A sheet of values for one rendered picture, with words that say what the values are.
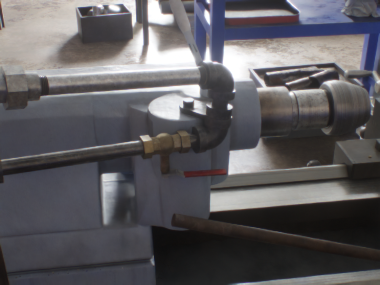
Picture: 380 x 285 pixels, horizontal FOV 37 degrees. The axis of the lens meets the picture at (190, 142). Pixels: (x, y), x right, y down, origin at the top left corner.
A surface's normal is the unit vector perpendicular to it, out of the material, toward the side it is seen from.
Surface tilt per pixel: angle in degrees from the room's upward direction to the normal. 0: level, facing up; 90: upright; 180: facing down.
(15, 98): 101
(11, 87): 56
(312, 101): 42
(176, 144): 68
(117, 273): 90
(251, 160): 0
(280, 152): 0
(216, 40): 90
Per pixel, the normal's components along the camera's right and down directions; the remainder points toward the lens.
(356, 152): 0.00, -0.88
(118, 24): 0.29, 0.46
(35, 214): 0.14, 0.07
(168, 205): -0.37, 0.45
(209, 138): 0.37, 0.00
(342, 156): -0.99, 0.07
